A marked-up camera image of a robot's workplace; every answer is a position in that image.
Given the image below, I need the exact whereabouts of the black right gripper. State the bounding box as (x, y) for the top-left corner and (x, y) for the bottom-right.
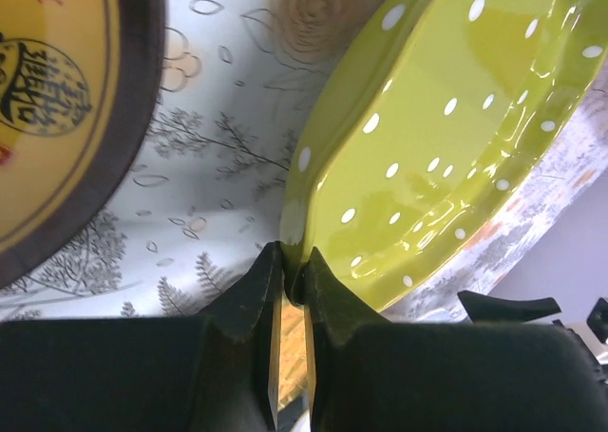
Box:
(457, 291), (608, 342)

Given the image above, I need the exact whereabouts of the green dotted scalloped plate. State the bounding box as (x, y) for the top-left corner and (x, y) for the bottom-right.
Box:
(280, 0), (607, 310)

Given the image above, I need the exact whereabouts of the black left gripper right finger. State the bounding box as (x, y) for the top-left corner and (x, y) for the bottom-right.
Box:
(303, 251), (607, 431)

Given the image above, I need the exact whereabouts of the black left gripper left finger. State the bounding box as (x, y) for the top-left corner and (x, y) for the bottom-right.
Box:
(1, 243), (282, 431)

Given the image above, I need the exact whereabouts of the small yellow black dish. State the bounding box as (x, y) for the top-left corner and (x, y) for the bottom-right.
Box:
(1, 0), (165, 286)

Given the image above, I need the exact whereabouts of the floral patterned table mat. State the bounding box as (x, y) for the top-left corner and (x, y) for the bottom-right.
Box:
(1, 0), (607, 321)

